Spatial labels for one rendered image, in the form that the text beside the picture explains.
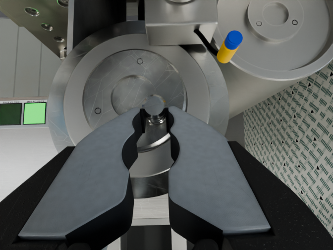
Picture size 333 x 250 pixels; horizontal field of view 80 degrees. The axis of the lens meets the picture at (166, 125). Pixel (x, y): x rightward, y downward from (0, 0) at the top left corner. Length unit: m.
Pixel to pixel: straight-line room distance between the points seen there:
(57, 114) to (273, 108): 0.27
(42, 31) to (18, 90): 1.61
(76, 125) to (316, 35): 0.21
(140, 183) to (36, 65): 2.00
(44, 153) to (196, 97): 0.47
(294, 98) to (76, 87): 0.24
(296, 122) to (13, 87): 2.07
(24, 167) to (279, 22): 0.57
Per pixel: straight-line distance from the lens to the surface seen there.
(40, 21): 0.50
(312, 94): 0.26
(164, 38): 0.16
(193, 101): 0.16
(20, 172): 0.60
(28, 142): 0.59
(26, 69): 2.15
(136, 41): 0.18
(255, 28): 0.20
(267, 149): 0.35
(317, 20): 0.24
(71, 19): 0.22
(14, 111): 0.62
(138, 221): 0.52
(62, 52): 0.59
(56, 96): 0.19
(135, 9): 0.64
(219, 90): 0.17
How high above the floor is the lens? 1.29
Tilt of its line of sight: 8 degrees down
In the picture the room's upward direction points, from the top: 178 degrees clockwise
